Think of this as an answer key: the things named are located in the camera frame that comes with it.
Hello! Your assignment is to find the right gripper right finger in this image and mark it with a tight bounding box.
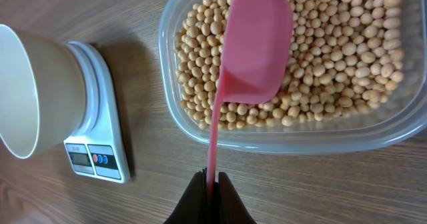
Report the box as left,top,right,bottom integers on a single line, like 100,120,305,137
216,172,256,224

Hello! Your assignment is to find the pink plastic measuring scoop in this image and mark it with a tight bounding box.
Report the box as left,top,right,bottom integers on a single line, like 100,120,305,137
206,0,293,197

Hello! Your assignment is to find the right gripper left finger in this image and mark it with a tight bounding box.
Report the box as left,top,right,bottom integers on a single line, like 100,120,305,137
164,169,206,224

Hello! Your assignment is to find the soybeans pile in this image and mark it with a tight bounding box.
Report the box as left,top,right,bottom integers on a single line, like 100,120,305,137
175,0,405,130

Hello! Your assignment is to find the white bowl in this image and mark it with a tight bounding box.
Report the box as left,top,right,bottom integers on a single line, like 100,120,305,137
1,25,86,159

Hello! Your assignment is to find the white digital kitchen scale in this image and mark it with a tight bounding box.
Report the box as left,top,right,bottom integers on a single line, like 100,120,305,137
64,41,131,183

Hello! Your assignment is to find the clear plastic container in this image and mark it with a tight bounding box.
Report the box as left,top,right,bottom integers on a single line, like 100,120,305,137
158,0,426,155

